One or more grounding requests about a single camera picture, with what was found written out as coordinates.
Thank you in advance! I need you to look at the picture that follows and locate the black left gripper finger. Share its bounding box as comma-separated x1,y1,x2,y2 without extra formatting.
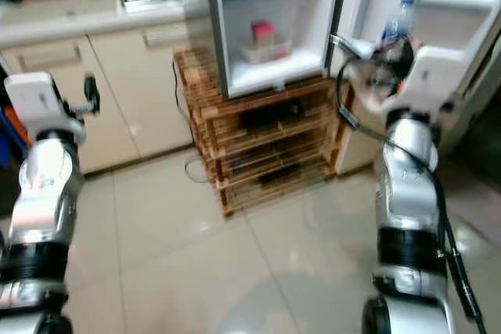
82,74,102,115

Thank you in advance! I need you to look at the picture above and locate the clear water bottle blue label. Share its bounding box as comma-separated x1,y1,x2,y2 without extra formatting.
381,0,416,44

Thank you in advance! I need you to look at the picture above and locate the cream kitchen cabinet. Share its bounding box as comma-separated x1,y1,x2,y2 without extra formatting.
0,17,228,175

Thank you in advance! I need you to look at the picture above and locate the orange board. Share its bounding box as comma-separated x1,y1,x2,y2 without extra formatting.
1,106,34,149

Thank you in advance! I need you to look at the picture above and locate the white countertop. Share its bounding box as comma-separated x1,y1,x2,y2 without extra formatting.
0,0,217,50

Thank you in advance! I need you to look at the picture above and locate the cream side cabinet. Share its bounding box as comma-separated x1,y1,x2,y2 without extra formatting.
332,82,394,178

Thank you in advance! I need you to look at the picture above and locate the wooden slatted rack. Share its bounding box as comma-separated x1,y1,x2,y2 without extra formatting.
174,48,350,219

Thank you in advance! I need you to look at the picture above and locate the clear plastic tray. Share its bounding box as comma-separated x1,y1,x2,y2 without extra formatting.
240,37,293,66

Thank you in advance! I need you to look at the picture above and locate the red-lid clear container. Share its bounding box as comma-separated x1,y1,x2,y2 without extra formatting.
250,21,277,48

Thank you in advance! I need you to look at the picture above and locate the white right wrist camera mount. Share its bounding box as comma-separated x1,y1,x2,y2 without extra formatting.
384,43,475,117

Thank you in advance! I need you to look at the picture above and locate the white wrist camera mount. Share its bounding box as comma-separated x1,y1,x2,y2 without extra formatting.
384,43,475,117
4,72,86,144

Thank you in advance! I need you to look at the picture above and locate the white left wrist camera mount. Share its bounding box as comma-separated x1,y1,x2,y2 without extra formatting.
4,72,86,144

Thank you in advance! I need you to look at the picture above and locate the thin black power cord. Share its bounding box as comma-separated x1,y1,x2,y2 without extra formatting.
169,60,209,184

